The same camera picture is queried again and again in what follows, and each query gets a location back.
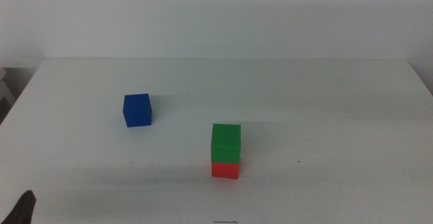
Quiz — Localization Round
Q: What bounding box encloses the red cube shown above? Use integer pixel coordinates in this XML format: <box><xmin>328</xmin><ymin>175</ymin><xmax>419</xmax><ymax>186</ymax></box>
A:
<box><xmin>210</xmin><ymin>162</ymin><xmax>240</xmax><ymax>180</ymax></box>

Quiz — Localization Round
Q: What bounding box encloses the green cube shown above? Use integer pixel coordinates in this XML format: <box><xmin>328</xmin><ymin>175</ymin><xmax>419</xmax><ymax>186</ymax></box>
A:
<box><xmin>210</xmin><ymin>122</ymin><xmax>242</xmax><ymax>165</ymax></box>

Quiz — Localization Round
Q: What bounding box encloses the blue cube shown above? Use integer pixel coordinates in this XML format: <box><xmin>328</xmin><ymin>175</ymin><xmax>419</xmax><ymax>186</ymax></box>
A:
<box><xmin>122</xmin><ymin>93</ymin><xmax>153</xmax><ymax>129</ymax></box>

